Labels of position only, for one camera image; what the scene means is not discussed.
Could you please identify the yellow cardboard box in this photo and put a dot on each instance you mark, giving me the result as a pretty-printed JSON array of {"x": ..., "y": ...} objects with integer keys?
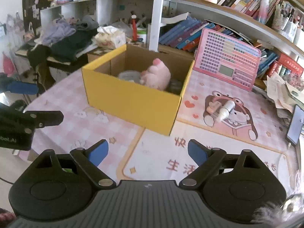
[{"x": 146, "y": 107}]

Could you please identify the chessboard box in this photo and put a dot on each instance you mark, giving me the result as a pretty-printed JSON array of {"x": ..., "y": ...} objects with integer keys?
[{"x": 96, "y": 53}]

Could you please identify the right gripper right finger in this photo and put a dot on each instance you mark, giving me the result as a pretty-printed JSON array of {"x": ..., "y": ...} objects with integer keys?
[{"x": 209, "y": 162}]

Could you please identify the row of blue books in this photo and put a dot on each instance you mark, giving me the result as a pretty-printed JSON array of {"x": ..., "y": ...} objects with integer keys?
[{"x": 185, "y": 34}]

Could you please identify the stack of papers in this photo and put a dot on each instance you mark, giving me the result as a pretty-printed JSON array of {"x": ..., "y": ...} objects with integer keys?
[{"x": 284, "y": 95}]

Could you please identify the white spray bottle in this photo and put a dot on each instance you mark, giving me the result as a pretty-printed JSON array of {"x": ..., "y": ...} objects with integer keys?
[{"x": 225, "y": 110}]

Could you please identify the grey toy car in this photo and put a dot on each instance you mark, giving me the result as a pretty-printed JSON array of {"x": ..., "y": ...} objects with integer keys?
[{"x": 175, "y": 86}]

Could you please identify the clear packing tape roll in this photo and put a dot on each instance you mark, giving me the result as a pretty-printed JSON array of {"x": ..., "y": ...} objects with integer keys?
[{"x": 130, "y": 75}]

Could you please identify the pink keyboard learning toy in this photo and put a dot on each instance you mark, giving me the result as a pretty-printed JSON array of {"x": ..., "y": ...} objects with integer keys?
[{"x": 228, "y": 59}]

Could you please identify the white bookshelf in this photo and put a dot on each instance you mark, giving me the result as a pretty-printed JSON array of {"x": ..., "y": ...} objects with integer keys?
[{"x": 106, "y": 12}]

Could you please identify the pile of clothes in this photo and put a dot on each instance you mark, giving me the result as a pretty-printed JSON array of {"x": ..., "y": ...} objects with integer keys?
[{"x": 63, "y": 40}]

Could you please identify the red white glue bottle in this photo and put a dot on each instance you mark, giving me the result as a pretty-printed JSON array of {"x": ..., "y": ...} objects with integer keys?
[{"x": 134, "y": 26}]

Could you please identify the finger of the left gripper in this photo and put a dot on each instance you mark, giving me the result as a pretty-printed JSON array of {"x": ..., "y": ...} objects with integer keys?
[
  {"x": 41, "y": 119},
  {"x": 19, "y": 87}
]

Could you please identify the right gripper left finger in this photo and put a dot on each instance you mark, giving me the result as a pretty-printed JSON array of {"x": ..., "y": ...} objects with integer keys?
[{"x": 88, "y": 160}]

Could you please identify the tissue box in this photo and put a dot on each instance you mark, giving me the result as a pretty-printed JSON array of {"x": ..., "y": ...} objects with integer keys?
[{"x": 110, "y": 37}]

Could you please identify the black smartphone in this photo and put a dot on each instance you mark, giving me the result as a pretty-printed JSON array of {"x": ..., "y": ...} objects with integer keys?
[{"x": 295, "y": 127}]

